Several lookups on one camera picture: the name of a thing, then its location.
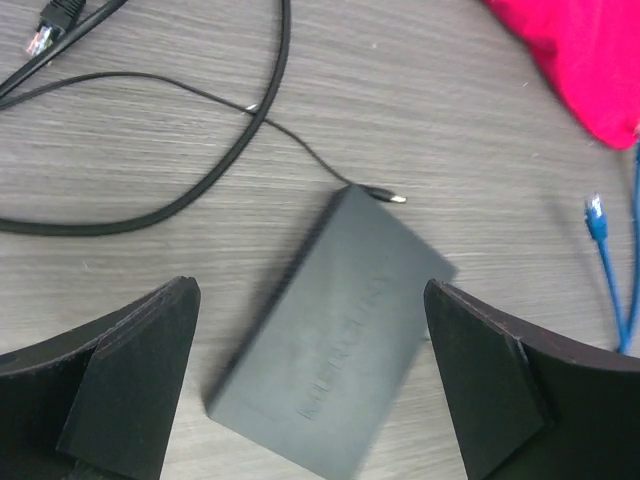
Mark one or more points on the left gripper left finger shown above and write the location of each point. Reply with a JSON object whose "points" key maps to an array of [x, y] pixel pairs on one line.
{"points": [[99, 401]]}

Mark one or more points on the red cloth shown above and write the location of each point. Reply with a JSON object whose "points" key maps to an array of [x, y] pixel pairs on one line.
{"points": [[588, 51]]}

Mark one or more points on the black network switch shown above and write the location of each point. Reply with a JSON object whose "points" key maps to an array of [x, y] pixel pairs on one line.
{"points": [[320, 370]]}

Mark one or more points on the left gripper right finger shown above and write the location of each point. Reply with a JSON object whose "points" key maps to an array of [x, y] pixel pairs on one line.
{"points": [[528, 403]]}

